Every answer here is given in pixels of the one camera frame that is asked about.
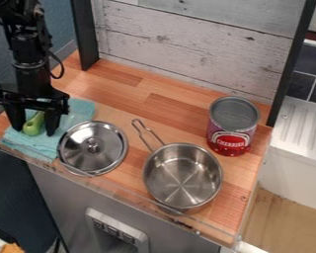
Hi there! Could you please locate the silver pot lid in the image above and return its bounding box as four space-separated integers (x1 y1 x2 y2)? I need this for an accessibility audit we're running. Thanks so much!
56 120 130 177

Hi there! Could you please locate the white cabinet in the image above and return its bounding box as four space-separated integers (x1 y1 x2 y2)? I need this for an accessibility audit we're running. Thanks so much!
257 95 316 213

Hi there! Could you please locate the green spatula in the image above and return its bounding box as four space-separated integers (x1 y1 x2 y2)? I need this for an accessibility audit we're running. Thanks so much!
22 110 47 137

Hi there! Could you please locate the silver pot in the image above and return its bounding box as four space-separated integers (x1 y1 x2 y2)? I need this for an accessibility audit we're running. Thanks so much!
129 118 224 215

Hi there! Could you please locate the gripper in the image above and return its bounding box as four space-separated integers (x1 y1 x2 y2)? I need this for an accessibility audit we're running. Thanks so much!
0 61 73 137

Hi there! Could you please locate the red and purple can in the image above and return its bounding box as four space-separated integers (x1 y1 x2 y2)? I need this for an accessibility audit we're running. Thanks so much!
205 95 263 157

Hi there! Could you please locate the light blue cloth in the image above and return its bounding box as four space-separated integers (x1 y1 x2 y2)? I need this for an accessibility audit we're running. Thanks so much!
0 97 98 163

